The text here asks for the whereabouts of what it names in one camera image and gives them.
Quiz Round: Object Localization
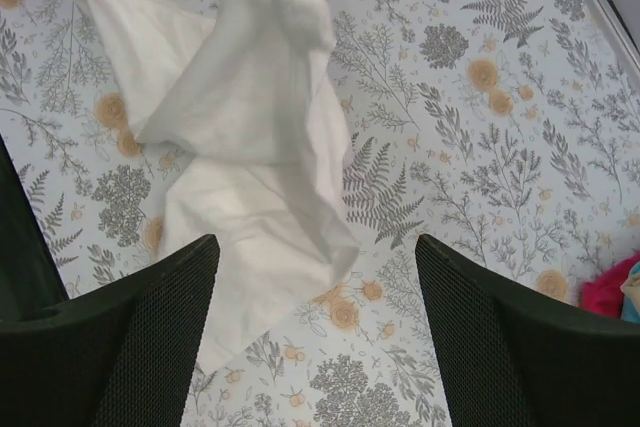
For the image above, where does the pink folded t shirt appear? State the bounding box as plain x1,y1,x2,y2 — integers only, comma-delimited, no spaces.
579,254,639,318

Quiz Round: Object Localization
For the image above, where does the teal folded t shirt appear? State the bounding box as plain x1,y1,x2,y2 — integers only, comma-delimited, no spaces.
621,262,640,324

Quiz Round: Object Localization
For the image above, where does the beige folded t shirt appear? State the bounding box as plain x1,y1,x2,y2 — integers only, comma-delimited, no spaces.
620,274,640,312

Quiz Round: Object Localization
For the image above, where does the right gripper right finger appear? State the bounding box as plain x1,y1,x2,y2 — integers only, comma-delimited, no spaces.
415,235,639,427

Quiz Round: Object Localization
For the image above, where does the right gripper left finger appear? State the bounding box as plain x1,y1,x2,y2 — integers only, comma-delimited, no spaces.
0,234,220,427

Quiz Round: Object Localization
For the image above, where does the floral patterned table mat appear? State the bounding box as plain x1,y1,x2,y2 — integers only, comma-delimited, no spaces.
1,0,639,426

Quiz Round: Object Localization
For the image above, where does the white t shirt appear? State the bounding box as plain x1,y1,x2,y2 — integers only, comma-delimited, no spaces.
77,0,359,372

